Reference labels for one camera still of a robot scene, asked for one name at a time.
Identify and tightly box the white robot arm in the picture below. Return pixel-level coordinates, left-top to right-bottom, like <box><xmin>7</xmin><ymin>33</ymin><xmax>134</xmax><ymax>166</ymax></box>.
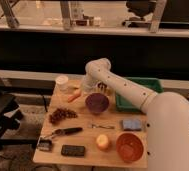
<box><xmin>82</xmin><ymin>58</ymin><xmax>189</xmax><ymax>171</ymax></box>

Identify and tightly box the purple bowl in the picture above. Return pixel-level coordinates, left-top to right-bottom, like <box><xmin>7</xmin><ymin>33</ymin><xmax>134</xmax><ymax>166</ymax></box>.
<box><xmin>85</xmin><ymin>93</ymin><xmax>109</xmax><ymax>114</ymax></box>

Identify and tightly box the green plastic tray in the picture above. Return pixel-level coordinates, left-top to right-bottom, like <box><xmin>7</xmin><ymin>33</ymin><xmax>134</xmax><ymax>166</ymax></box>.
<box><xmin>114</xmin><ymin>77</ymin><xmax>163</xmax><ymax>113</ymax></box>

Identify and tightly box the white cup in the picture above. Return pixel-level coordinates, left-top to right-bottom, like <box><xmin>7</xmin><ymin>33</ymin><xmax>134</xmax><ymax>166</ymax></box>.
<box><xmin>55</xmin><ymin>75</ymin><xmax>69</xmax><ymax>91</ymax></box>

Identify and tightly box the wooden board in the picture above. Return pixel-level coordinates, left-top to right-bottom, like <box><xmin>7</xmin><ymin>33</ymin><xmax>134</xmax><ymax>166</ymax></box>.
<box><xmin>33</xmin><ymin>79</ymin><xmax>147</xmax><ymax>169</ymax></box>

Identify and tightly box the bunch of dark grapes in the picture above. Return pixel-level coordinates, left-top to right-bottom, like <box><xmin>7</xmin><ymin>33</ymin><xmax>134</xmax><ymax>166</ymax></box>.
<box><xmin>49</xmin><ymin>108</ymin><xmax>78</xmax><ymax>125</ymax></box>

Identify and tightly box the blue sponge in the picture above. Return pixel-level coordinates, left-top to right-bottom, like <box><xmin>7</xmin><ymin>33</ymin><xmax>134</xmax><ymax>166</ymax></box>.
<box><xmin>122</xmin><ymin>119</ymin><xmax>142</xmax><ymax>131</ymax></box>

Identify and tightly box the yellow apple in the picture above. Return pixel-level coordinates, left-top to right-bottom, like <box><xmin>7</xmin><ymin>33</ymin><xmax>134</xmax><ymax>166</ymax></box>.
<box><xmin>96</xmin><ymin>134</ymin><xmax>110</xmax><ymax>150</ymax></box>

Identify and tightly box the orange bowl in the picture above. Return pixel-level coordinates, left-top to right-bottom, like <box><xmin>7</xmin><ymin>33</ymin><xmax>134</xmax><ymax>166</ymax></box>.
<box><xmin>116</xmin><ymin>133</ymin><xmax>144</xmax><ymax>163</ymax></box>

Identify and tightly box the black rectangular block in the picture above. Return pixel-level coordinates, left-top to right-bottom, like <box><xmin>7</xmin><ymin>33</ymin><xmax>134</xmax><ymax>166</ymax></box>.
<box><xmin>61</xmin><ymin>145</ymin><xmax>85</xmax><ymax>157</ymax></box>

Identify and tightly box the small black metal object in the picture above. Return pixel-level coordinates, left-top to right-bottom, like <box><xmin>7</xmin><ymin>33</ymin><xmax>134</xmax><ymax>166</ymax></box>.
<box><xmin>37</xmin><ymin>138</ymin><xmax>52</xmax><ymax>151</ymax></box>

